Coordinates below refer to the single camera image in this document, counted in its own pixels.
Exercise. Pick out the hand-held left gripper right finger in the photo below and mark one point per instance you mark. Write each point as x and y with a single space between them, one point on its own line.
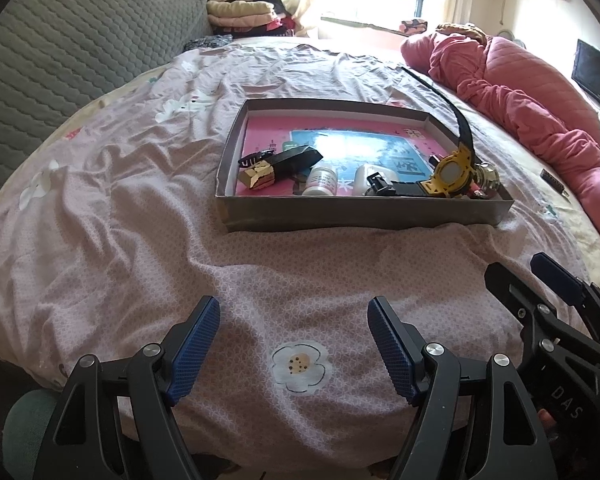
392 350

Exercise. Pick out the pink quilt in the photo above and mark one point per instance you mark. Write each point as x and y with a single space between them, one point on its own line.
520 105

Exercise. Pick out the dark patterned cloth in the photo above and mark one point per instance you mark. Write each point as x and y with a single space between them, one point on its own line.
207 42

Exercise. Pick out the shallow cardboard box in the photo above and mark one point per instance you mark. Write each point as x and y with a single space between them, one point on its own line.
355 212

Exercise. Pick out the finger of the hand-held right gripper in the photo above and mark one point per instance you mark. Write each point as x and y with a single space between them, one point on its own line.
545 340
555 272

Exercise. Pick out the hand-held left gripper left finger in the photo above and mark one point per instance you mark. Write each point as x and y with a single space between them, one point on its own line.
195 350

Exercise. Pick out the person's right hand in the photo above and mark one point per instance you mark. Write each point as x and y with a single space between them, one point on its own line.
546 416

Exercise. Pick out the pink book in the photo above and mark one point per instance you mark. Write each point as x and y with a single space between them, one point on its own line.
360 135

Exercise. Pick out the yellow knitted cloth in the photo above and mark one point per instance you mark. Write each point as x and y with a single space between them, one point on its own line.
460 31

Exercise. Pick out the white pill bottle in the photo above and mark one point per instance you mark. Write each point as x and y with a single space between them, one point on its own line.
322 180

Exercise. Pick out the grey quilted headboard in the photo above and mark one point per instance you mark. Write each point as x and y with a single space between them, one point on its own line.
80 55

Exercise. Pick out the dark green round object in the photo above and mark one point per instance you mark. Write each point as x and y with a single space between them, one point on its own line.
25 420

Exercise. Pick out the black television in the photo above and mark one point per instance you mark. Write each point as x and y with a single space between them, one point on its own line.
597 75

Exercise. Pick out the black hair clip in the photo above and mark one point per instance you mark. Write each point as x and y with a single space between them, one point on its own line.
252 157

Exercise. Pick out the stack of folded clothes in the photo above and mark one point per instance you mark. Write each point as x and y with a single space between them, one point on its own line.
245 15

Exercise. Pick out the yellow black wristwatch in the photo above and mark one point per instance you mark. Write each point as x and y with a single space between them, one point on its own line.
450 175

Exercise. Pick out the electric fan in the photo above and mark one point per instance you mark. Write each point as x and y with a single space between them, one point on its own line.
513 37

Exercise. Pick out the white earbuds case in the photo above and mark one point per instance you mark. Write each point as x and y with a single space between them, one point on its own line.
362 177

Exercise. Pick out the small black rectangular object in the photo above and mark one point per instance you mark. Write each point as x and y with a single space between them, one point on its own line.
552 182

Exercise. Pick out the silver bell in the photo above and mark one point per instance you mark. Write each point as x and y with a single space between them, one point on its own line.
486 176

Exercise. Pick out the floral pouch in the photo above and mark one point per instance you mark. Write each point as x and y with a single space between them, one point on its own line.
414 26

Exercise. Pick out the pink printed bed sheet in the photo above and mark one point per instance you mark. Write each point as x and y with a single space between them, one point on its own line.
130 235

